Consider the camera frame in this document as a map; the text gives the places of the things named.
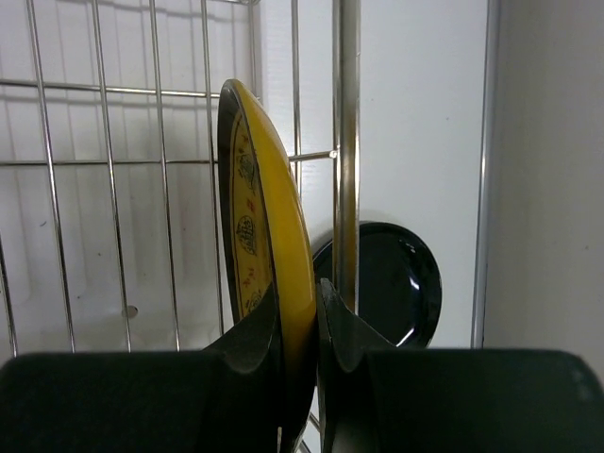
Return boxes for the wire dish rack wooden handles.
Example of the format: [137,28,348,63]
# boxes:
[0,0,362,453]

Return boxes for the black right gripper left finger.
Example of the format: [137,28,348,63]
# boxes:
[200,284,283,452]

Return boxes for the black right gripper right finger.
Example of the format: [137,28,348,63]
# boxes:
[316,278,393,452]

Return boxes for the black plate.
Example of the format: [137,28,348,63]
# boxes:
[326,222,443,349]

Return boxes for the yellow patterned plate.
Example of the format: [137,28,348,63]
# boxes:
[217,78,316,452]

